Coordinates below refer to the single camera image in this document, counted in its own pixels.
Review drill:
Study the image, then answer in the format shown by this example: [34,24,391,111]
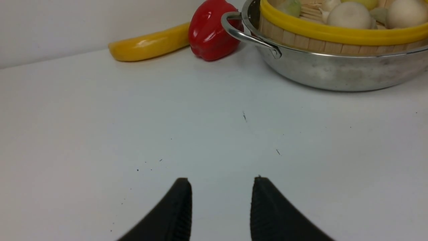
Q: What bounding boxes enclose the small green dumpling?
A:
[369,7,387,25]

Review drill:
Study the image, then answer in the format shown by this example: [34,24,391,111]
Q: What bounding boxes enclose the yellow banana-shaped squash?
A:
[108,22,190,62]

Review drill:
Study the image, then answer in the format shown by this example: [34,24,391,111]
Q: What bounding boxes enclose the white round bun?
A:
[386,0,428,29]
[327,2,372,29]

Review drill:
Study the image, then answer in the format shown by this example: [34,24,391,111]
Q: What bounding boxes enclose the stainless steel pot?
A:
[221,0,428,92]

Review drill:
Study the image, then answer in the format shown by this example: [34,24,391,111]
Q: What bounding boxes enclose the red bell pepper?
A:
[188,0,240,62]

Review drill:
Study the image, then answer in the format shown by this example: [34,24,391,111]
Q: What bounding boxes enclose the yellow-green round bun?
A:
[341,0,379,11]

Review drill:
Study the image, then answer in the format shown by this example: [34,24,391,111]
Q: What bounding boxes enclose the pale dumpling near rim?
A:
[319,0,341,23]

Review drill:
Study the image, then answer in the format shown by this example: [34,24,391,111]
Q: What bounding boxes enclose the bamboo steamer basket yellow rim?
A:
[258,0,427,56]

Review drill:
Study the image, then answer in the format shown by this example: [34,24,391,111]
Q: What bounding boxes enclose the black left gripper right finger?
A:
[250,176,333,241]

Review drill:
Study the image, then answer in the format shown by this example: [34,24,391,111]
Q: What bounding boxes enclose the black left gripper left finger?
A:
[119,177,193,241]

